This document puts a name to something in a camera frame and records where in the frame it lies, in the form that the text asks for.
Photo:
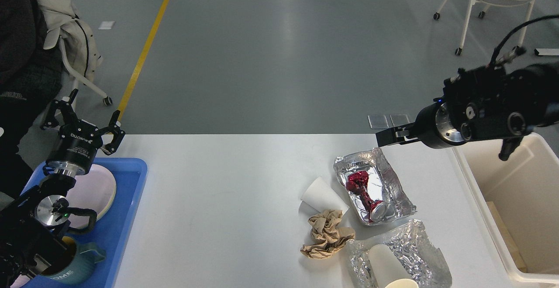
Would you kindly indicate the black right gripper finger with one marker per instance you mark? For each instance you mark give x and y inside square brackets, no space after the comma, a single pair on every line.
[395,135]

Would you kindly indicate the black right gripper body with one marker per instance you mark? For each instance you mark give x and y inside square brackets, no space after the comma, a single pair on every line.
[433,127]

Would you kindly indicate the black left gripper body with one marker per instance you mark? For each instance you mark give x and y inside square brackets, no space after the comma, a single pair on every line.
[76,149]

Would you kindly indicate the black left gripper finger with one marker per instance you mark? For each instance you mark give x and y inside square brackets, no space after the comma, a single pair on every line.
[113,128]
[60,113]

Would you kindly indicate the pink plate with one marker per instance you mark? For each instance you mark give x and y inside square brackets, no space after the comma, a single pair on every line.
[82,194]

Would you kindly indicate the white paper cup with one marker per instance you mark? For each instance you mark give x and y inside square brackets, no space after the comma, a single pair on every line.
[388,271]
[320,196]

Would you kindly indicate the teal green mug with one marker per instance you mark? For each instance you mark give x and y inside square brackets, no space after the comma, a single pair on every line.
[77,263]

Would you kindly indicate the brown paper ball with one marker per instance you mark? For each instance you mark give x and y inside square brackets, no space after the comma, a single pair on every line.
[328,236]

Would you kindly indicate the foil sheet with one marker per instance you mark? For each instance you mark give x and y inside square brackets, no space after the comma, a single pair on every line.
[410,244]

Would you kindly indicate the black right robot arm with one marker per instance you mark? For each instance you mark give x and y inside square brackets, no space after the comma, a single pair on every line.
[486,103]

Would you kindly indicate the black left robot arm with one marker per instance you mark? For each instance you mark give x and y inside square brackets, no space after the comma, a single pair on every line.
[33,225]

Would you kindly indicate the white chair left background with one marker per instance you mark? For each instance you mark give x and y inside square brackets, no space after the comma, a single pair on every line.
[76,83]

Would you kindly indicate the person in dark clothes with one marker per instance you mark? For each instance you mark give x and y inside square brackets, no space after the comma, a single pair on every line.
[30,79]

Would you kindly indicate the crushed red can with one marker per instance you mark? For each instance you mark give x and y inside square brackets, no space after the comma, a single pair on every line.
[370,195]

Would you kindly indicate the beige jacket on chair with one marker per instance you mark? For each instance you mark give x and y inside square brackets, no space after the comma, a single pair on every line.
[63,21]

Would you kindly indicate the blue plastic tray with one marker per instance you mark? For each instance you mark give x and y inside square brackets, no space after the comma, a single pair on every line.
[112,231]

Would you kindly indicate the white plastic bin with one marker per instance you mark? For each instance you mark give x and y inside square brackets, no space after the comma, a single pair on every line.
[525,191]

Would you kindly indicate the white paper cup upright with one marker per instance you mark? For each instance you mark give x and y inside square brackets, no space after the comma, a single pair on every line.
[388,271]

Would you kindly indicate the pink ribbed cup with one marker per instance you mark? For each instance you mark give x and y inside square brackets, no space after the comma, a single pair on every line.
[21,281]

